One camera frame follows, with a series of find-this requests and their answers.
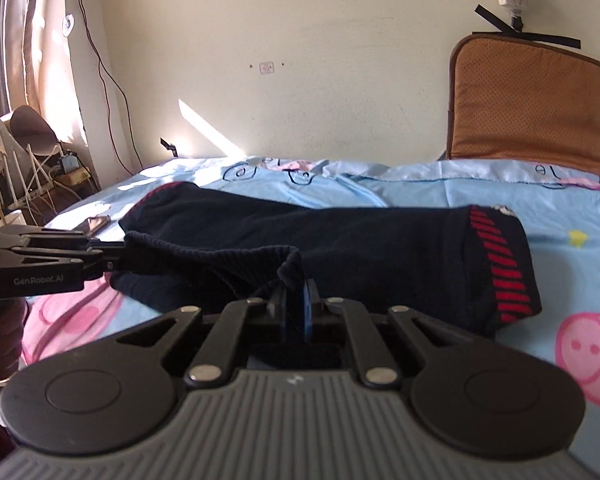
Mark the light blue cartoon bedsheet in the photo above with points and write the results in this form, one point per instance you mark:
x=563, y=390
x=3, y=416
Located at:
x=558, y=207

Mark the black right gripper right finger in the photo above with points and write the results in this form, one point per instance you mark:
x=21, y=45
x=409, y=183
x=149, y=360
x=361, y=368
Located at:
x=469, y=392

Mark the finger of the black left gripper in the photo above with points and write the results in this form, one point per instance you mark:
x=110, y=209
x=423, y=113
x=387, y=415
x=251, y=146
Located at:
x=96, y=258
x=37, y=237

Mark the beige curtain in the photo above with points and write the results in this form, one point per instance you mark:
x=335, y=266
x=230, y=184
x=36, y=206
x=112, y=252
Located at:
x=35, y=65

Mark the smartphone on bed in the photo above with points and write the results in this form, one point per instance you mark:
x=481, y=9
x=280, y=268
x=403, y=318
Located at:
x=93, y=225

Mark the person left hand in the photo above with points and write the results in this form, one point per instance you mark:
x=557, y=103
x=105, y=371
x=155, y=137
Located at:
x=12, y=315

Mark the dark patterned knit sweater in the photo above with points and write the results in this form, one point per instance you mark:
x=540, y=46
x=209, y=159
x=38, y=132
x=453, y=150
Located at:
x=468, y=266

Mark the small wall sticker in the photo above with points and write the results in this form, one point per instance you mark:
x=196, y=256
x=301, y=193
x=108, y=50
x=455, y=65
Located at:
x=267, y=68

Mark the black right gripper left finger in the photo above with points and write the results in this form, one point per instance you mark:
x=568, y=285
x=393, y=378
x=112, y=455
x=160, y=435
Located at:
x=118, y=390

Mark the brown perforated headboard cushion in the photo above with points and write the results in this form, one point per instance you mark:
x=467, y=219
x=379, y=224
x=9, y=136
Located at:
x=520, y=100

